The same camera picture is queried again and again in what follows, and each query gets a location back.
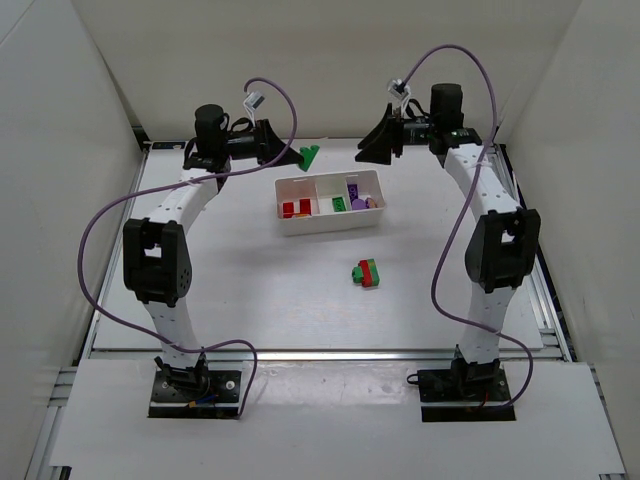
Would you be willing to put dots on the green red lego stack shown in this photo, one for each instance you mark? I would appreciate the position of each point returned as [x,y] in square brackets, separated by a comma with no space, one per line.
[365,273]

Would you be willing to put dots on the green lego plate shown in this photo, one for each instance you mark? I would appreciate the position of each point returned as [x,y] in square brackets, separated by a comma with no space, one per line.
[339,204]

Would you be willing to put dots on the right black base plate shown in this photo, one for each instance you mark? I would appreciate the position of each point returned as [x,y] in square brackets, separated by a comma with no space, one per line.
[443,401]

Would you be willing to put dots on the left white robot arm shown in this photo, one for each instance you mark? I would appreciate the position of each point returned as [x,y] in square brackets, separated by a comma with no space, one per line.
[156,262]

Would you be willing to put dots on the purple lego plate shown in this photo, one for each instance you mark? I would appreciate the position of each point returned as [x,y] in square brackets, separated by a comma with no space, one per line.
[353,192]

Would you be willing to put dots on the red green watermelon lego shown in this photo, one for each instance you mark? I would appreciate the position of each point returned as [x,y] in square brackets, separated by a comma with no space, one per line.
[288,210]

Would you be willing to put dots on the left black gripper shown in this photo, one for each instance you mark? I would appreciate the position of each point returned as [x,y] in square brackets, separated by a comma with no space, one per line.
[263,141]

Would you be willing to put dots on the purple rounded lego brick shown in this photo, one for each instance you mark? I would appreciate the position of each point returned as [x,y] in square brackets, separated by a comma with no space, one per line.
[359,204]

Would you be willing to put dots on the green curved lego brick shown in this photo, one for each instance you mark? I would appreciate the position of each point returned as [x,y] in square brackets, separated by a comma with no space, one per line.
[308,154]

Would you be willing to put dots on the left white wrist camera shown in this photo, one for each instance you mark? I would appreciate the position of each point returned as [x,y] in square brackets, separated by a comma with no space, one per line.
[251,104]

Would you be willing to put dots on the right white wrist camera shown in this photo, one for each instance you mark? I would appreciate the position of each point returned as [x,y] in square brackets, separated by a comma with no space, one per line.
[400,95]

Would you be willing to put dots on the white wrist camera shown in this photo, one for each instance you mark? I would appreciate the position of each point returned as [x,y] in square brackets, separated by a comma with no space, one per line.
[400,95]
[251,104]

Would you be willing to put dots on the white divided plastic container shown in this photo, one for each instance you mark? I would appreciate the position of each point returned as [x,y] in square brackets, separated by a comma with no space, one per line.
[321,189]

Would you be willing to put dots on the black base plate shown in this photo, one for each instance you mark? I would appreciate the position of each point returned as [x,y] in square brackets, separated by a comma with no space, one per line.
[218,398]
[443,401]

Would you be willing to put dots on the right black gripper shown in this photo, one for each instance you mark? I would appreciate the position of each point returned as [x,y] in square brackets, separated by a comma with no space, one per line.
[395,133]

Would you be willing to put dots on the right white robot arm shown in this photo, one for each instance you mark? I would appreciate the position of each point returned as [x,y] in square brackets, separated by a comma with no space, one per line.
[501,251]

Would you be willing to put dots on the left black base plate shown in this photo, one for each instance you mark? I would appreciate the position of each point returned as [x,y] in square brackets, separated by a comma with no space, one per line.
[218,398]

